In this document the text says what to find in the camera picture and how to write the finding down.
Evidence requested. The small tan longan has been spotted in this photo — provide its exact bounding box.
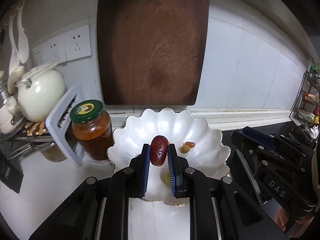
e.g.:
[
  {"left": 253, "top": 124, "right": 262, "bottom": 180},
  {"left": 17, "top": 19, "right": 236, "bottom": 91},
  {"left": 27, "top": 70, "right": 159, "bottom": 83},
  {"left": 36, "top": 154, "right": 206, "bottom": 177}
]
[{"left": 180, "top": 145, "right": 190, "bottom": 154}]

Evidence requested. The green apple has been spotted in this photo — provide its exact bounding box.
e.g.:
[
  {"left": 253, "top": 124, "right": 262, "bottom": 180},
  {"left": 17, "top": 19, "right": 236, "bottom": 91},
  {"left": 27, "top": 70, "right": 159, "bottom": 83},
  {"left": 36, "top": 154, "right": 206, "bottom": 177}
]
[{"left": 165, "top": 172, "right": 170, "bottom": 185}]

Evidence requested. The person's right hand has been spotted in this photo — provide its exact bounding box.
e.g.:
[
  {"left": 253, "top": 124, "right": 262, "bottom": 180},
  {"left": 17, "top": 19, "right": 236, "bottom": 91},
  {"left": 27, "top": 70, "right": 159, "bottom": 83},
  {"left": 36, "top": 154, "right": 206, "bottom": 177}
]
[{"left": 273, "top": 208, "right": 316, "bottom": 231}]

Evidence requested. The black gas stove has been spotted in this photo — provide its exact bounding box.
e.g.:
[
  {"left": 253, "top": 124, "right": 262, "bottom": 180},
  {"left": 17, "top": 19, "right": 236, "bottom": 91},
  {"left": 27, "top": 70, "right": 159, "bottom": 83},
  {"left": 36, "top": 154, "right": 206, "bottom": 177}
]
[{"left": 222, "top": 121, "right": 297, "bottom": 153}]

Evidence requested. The white scalloped bowl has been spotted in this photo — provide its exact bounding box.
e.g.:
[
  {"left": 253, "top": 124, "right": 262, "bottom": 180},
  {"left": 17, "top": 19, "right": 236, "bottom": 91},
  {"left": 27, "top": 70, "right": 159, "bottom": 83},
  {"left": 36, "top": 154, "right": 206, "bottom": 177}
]
[{"left": 107, "top": 106, "right": 231, "bottom": 207}]

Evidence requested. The glass jar green lid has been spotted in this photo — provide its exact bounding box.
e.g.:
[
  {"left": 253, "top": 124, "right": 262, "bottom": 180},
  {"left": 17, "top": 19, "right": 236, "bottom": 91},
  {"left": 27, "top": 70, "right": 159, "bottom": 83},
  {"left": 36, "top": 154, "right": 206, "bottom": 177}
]
[{"left": 70, "top": 99, "right": 114, "bottom": 161}]

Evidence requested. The steel pot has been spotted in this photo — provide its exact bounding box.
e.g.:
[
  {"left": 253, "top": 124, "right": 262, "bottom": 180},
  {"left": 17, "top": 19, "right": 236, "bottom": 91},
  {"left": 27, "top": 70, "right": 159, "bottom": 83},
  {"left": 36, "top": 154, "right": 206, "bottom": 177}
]
[{"left": 40, "top": 142, "right": 67, "bottom": 163}]

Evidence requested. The white dish rack panel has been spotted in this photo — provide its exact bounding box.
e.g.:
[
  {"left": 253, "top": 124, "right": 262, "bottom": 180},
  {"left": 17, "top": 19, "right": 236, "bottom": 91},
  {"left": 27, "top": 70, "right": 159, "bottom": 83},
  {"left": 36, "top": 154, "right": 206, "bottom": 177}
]
[{"left": 46, "top": 85, "right": 84, "bottom": 167}]

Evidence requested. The black knife block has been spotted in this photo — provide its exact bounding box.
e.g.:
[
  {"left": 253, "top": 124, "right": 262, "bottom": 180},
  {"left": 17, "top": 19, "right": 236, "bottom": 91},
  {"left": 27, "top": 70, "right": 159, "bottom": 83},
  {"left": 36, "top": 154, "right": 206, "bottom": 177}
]
[{"left": 0, "top": 152, "right": 23, "bottom": 193}]

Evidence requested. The cream ceramic kettle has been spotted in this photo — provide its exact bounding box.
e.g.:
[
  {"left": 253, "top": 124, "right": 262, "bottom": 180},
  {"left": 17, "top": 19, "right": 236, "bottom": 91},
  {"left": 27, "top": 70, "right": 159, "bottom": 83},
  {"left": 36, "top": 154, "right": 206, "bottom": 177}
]
[{"left": 15, "top": 62, "right": 66, "bottom": 122}]

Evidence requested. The white lidded pot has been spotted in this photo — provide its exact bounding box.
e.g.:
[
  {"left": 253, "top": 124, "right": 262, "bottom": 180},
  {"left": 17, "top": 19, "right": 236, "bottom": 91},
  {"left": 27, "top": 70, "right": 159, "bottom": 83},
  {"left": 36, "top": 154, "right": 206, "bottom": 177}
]
[{"left": 0, "top": 80, "right": 24, "bottom": 135}]

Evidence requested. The brown wooden cutting board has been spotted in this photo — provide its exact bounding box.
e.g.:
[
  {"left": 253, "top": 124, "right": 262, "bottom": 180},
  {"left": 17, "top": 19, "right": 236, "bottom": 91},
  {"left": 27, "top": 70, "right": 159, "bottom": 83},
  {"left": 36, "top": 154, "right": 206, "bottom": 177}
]
[{"left": 97, "top": 0, "right": 209, "bottom": 106}]

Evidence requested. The white hanging spoon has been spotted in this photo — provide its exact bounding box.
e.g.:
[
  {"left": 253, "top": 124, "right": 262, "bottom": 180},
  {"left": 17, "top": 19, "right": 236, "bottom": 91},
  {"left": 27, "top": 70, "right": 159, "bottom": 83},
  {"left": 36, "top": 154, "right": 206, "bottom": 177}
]
[{"left": 17, "top": 0, "right": 29, "bottom": 64}]

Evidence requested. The wire spice rack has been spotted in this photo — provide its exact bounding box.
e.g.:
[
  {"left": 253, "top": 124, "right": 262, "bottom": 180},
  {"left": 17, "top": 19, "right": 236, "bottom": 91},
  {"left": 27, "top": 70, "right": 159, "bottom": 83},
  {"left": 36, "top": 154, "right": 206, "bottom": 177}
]
[{"left": 290, "top": 64, "right": 319, "bottom": 127}]

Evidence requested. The white wall socket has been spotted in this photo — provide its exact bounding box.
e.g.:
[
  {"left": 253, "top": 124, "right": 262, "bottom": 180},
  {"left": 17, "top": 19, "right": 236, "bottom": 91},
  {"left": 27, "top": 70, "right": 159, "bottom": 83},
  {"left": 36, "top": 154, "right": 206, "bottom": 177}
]
[
  {"left": 31, "top": 34, "right": 67, "bottom": 66},
  {"left": 65, "top": 25, "right": 92, "bottom": 61}
]

